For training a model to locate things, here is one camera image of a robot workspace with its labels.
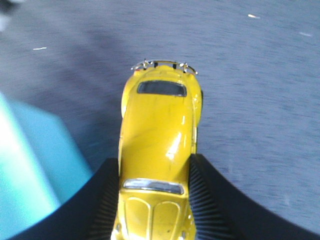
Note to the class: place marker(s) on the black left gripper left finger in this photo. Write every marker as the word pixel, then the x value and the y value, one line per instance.
pixel 88 215

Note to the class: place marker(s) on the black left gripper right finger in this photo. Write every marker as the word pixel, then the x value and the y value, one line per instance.
pixel 222 212

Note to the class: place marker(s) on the light blue storage box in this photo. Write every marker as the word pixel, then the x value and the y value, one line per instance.
pixel 41 167

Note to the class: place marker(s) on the yellow toy beetle car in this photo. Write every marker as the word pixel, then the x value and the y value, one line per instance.
pixel 161 108

